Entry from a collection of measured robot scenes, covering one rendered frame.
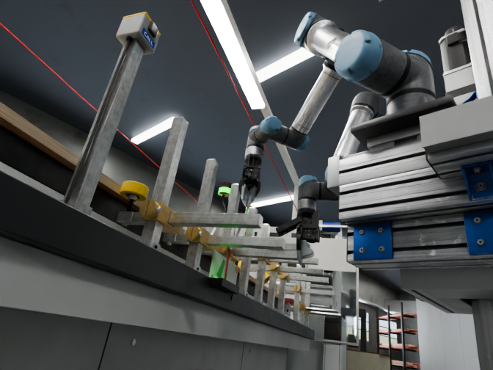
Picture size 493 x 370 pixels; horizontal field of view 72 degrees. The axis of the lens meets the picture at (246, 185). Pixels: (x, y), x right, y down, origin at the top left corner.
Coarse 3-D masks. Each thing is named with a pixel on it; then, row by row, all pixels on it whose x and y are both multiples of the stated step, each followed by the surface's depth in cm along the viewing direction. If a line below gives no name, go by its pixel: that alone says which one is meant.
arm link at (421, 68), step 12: (408, 60) 84; (420, 60) 87; (408, 72) 83; (420, 72) 85; (432, 72) 88; (396, 84) 84; (408, 84) 84; (420, 84) 83; (432, 84) 85; (384, 96) 89
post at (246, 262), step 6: (252, 210) 167; (246, 228) 163; (252, 228) 162; (246, 234) 162; (252, 234) 162; (246, 258) 157; (246, 264) 155; (240, 270) 155; (246, 270) 154; (240, 276) 154; (246, 276) 153; (240, 282) 153; (246, 282) 153; (240, 288) 152; (246, 288) 153
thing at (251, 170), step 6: (246, 156) 142; (252, 156) 138; (258, 156) 141; (246, 162) 144; (252, 162) 137; (258, 162) 143; (246, 168) 138; (252, 168) 137; (258, 168) 136; (246, 174) 135; (252, 174) 137; (258, 174) 137; (246, 180) 137; (252, 180) 135; (258, 180) 135; (252, 186) 140
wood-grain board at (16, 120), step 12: (0, 108) 70; (0, 120) 72; (12, 120) 73; (24, 120) 75; (24, 132) 75; (36, 132) 78; (36, 144) 80; (48, 144) 81; (60, 144) 84; (60, 156) 84; (72, 156) 87; (72, 168) 90; (108, 180) 99; (108, 192) 103; (180, 228) 136; (264, 288) 242
